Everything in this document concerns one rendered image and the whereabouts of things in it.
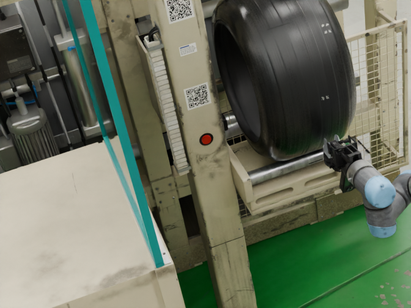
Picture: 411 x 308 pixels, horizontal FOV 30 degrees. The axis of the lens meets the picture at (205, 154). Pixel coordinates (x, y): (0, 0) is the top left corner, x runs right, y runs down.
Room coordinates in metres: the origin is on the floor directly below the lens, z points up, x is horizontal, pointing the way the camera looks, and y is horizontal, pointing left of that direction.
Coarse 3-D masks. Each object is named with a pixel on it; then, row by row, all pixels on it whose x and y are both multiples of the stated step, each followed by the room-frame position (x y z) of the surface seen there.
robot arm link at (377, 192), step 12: (360, 168) 1.60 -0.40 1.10; (372, 168) 1.60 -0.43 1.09; (360, 180) 1.56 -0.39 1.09; (372, 180) 1.53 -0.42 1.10; (384, 180) 1.52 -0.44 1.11; (360, 192) 1.56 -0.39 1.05; (372, 192) 1.50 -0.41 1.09; (384, 192) 1.50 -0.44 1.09; (372, 204) 1.49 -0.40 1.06; (384, 204) 1.49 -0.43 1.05
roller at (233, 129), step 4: (232, 124) 2.19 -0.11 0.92; (236, 124) 2.18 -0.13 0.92; (228, 128) 2.17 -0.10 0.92; (232, 128) 2.17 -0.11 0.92; (236, 128) 2.17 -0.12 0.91; (228, 132) 2.16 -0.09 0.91; (232, 132) 2.16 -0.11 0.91; (236, 132) 2.17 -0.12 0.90; (240, 132) 2.17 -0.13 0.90; (228, 136) 2.16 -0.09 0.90; (232, 136) 2.17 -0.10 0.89
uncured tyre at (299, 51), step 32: (224, 0) 2.13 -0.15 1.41; (256, 0) 2.02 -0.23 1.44; (288, 0) 2.00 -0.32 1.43; (320, 0) 2.00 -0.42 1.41; (224, 32) 2.30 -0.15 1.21; (256, 32) 1.92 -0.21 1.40; (288, 32) 1.90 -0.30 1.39; (320, 32) 1.90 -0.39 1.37; (224, 64) 2.24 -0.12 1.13; (256, 64) 1.87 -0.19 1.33; (288, 64) 1.84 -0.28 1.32; (320, 64) 1.84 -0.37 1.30; (352, 64) 1.89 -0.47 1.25; (256, 96) 1.86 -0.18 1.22; (288, 96) 1.80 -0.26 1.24; (352, 96) 1.85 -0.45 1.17; (256, 128) 2.13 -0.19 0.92; (288, 128) 1.79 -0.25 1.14; (320, 128) 1.81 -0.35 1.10
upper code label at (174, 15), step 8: (168, 0) 1.93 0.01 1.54; (176, 0) 1.93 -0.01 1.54; (184, 0) 1.94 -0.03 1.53; (168, 8) 1.93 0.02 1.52; (176, 8) 1.93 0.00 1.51; (184, 8) 1.94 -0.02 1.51; (192, 8) 1.94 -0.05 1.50; (168, 16) 1.93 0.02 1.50; (176, 16) 1.93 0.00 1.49; (184, 16) 1.94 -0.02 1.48; (192, 16) 1.94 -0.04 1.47
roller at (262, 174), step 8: (312, 152) 1.94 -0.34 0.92; (320, 152) 1.94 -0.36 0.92; (288, 160) 1.93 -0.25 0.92; (296, 160) 1.92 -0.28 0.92; (304, 160) 1.92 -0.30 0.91; (312, 160) 1.92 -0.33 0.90; (320, 160) 1.93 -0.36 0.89; (264, 168) 1.91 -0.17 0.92; (272, 168) 1.91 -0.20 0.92; (280, 168) 1.91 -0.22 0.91; (288, 168) 1.91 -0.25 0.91; (296, 168) 1.91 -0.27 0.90; (256, 176) 1.89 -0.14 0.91; (264, 176) 1.89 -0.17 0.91; (272, 176) 1.89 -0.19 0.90
